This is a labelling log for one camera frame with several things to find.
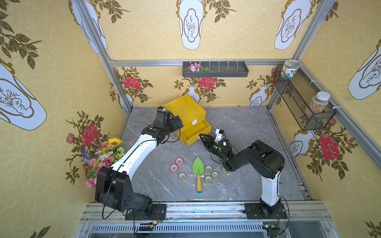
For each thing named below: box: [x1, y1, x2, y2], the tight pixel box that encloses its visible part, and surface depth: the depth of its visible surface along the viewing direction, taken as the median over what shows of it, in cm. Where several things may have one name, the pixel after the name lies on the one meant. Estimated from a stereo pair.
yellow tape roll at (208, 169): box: [204, 165, 213, 174], surface depth 89 cm
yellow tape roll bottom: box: [204, 175, 213, 185], surface depth 85 cm
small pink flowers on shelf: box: [188, 62, 214, 73], surface depth 89 cm
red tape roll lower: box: [169, 163, 179, 174], surface depth 90 cm
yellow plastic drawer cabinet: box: [164, 94, 212, 146], surface depth 93 cm
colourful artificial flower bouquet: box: [80, 137, 125, 188], surface depth 78 cm
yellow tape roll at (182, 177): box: [178, 172, 188, 182], surface depth 87 cm
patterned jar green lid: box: [280, 59, 301, 80], surface depth 87 cm
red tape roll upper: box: [175, 157, 185, 167], surface depth 94 cm
